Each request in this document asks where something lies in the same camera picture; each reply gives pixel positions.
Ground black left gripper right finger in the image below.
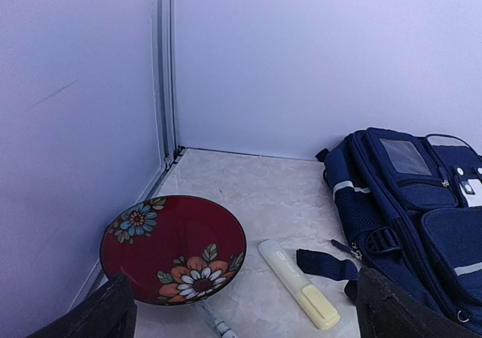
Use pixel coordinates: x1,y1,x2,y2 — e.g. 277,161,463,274
355,268,479,338

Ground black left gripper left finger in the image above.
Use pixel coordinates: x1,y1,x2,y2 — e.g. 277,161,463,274
30,274,136,337

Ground navy blue student backpack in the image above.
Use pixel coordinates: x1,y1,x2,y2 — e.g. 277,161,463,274
296,128,481,336

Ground yellow highlighter marker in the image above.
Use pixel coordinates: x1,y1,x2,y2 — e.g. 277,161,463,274
258,239,340,330

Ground red floral bowl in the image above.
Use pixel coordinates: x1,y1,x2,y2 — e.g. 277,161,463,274
99,195,247,306

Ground clear ballpoint pen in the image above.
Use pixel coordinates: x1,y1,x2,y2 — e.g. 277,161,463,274
200,304,239,338

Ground aluminium corner post left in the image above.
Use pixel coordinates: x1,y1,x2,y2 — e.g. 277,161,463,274
151,0,178,172

